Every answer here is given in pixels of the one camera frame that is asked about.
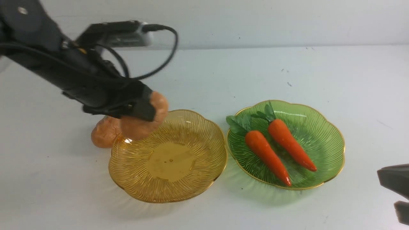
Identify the green ribbed glass plate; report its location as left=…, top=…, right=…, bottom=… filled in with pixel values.
left=227, top=100, right=345, bottom=190

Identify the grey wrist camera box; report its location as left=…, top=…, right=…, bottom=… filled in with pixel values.
left=75, top=20, right=153, bottom=48

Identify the orange carrot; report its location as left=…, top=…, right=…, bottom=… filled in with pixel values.
left=226, top=115, right=292, bottom=187
left=251, top=102, right=317, bottom=172

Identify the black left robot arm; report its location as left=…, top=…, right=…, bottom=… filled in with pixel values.
left=1, top=0, right=346, bottom=203

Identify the amber ribbed glass plate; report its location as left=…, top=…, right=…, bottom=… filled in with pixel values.
left=108, top=110, right=228, bottom=203

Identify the black camera cable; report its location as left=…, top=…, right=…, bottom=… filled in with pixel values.
left=0, top=24, right=179, bottom=84

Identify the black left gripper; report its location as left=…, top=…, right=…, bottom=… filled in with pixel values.
left=60, top=48, right=156, bottom=122

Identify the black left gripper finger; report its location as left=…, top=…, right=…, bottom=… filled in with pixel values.
left=377, top=164, right=409, bottom=199

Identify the brown potato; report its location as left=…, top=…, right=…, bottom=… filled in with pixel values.
left=120, top=91, right=169, bottom=140
left=91, top=116, right=121, bottom=149

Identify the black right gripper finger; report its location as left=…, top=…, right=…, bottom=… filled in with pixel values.
left=393, top=201, right=409, bottom=226

